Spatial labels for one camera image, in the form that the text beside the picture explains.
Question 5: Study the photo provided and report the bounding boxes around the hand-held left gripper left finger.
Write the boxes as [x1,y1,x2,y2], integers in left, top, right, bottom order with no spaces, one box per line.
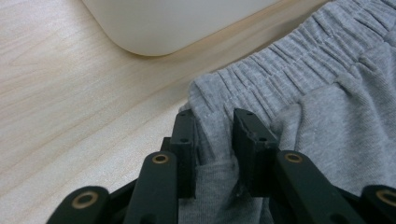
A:
[160,109,199,200]

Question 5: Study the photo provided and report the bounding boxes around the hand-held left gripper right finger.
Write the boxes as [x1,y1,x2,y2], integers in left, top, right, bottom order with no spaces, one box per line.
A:
[233,107,283,199]

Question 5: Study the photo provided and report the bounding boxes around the white plastic bin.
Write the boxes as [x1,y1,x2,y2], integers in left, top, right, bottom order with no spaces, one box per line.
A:
[81,0,282,58]

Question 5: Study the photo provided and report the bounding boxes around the grey pants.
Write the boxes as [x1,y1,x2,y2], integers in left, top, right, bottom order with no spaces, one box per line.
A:
[177,0,396,224]

